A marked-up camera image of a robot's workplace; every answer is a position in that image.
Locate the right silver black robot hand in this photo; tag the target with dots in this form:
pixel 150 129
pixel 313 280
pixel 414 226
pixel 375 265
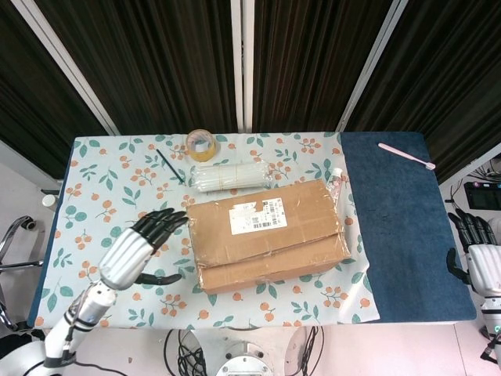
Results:
pixel 485 262

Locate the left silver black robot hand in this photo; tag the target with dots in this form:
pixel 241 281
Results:
pixel 123 256

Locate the brown cardboard box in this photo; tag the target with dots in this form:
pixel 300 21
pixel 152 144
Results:
pixel 274 250

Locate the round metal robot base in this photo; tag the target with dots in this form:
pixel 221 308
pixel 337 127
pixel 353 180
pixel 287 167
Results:
pixel 244 362

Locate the black electronic device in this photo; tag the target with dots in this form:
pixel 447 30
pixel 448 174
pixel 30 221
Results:
pixel 483 196

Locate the floral orange leaf tablecloth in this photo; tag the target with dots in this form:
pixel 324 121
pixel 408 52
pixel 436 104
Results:
pixel 117 188

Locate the blue felt table mat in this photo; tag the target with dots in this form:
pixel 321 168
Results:
pixel 407 235

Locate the small white round cap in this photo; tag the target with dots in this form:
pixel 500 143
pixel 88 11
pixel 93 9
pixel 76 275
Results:
pixel 48 200

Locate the thin black stick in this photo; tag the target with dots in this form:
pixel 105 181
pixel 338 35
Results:
pixel 169 164

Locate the chrome office chair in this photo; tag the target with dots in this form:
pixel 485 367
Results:
pixel 15 235

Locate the clear yellowish tape roll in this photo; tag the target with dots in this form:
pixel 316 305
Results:
pixel 201 153

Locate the bundle of white straws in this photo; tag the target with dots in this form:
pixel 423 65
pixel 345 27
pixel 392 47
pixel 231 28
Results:
pixel 231 178

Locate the pink toothbrush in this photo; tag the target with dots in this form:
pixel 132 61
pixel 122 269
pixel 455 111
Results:
pixel 403 154

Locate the clear bottle with white cap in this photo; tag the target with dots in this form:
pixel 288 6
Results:
pixel 336 184

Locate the dark pleated curtain panel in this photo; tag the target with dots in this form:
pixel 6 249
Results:
pixel 156 58
pixel 450 78
pixel 27 98
pixel 313 58

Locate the white partition frame post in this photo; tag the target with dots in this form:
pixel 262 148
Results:
pixel 372 66
pixel 242 66
pixel 66 66

